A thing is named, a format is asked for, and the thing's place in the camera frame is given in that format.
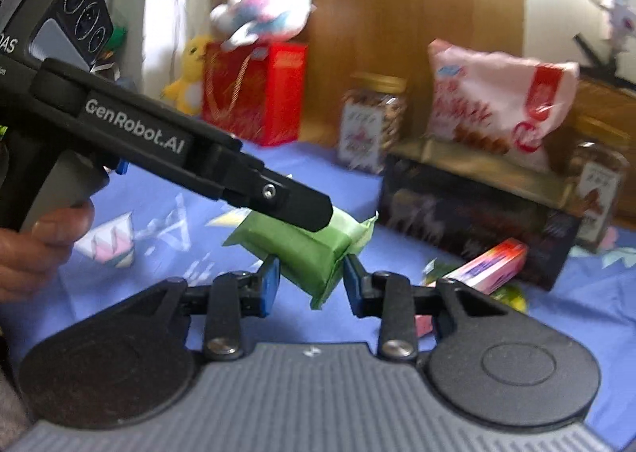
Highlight yellow plush duck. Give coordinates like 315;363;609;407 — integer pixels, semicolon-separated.
161;35;212;116

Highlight white and red snack bag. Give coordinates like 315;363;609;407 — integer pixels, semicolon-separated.
425;39;580;173

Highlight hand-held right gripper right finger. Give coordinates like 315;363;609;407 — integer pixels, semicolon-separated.
343;254;504;363

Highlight pink and white plush toy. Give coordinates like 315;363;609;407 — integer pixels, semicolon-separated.
209;0;319;52

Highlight person's left hand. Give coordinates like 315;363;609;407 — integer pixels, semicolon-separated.
0;200;96;305

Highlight pink snack box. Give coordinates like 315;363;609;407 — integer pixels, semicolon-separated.
422;239;529;296

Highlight black tape strips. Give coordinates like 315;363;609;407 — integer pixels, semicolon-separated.
524;0;636;87

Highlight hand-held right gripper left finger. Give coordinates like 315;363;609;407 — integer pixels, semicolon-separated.
144;256;282;362

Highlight blue printed blanket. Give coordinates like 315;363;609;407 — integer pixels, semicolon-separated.
0;136;636;452

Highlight green snack packet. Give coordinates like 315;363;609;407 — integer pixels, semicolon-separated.
222;206;380;310

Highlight brown padded cushion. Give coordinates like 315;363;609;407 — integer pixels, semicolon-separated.
569;74;636;145

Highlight white power strip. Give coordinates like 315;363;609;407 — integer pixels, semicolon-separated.
601;0;636;58

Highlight gold lid nut jar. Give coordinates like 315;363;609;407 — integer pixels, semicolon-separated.
564;116;633;254
338;73;409;175

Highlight yellow green candy wrapper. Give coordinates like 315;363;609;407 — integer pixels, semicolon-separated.
494;283;528;312

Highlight dark tin box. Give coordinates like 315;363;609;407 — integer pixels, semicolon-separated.
378;138;583;292

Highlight red gift bag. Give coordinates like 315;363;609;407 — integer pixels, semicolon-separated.
201;41;308;147

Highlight wooden headboard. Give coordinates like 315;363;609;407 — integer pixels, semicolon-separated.
211;0;526;147

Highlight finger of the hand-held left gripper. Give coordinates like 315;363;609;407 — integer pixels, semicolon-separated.
221;154;335;233

